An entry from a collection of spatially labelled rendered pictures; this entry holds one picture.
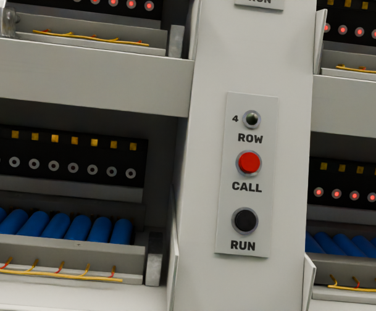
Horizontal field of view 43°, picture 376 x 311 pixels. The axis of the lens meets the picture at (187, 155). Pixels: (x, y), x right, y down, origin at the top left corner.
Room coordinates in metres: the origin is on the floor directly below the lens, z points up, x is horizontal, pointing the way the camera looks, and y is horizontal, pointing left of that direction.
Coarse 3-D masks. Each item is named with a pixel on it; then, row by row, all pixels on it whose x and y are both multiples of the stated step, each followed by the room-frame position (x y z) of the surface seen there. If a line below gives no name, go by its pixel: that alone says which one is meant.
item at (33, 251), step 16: (0, 240) 0.39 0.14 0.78; (16, 240) 0.39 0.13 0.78; (32, 240) 0.40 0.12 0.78; (48, 240) 0.40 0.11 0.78; (64, 240) 0.40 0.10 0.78; (0, 256) 0.39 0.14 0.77; (16, 256) 0.39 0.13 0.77; (32, 256) 0.39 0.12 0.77; (48, 256) 0.39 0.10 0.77; (64, 256) 0.39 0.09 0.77; (80, 256) 0.39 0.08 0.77; (96, 256) 0.39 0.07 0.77; (112, 256) 0.40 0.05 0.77; (128, 256) 0.40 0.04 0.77; (144, 256) 0.40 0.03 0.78; (16, 272) 0.38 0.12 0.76; (32, 272) 0.38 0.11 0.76; (112, 272) 0.39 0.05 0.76; (128, 272) 0.40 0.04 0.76
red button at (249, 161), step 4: (248, 152) 0.35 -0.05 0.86; (252, 152) 0.35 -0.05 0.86; (244, 156) 0.35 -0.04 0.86; (248, 156) 0.35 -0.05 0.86; (252, 156) 0.35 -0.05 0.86; (256, 156) 0.35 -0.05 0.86; (240, 160) 0.35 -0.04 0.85; (244, 160) 0.35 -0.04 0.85; (248, 160) 0.35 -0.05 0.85; (252, 160) 0.35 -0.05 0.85; (256, 160) 0.35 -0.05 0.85; (240, 164) 0.35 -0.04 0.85; (244, 164) 0.35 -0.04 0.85; (248, 164) 0.35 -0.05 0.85; (252, 164) 0.35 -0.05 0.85; (256, 164) 0.35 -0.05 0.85; (240, 168) 0.35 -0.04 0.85; (244, 168) 0.35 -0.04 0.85; (248, 168) 0.35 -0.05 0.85; (252, 168) 0.35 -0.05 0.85; (256, 168) 0.35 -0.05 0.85; (244, 172) 0.35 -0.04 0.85; (248, 172) 0.35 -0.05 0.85; (252, 172) 0.35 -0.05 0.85
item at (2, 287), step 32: (32, 192) 0.51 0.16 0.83; (64, 192) 0.51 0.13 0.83; (96, 192) 0.51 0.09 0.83; (128, 192) 0.52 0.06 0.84; (160, 256) 0.39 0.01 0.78; (0, 288) 0.37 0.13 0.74; (32, 288) 0.37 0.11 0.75; (64, 288) 0.38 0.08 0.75; (96, 288) 0.39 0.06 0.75; (128, 288) 0.39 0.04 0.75; (160, 288) 0.40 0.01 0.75
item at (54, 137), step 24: (0, 144) 0.50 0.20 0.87; (24, 144) 0.50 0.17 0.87; (48, 144) 0.50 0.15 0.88; (72, 144) 0.50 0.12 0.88; (96, 144) 0.50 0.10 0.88; (120, 144) 0.50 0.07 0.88; (144, 144) 0.50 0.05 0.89; (0, 168) 0.51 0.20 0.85; (24, 168) 0.51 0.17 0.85; (48, 168) 0.51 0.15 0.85; (120, 168) 0.51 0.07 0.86; (144, 168) 0.51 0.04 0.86
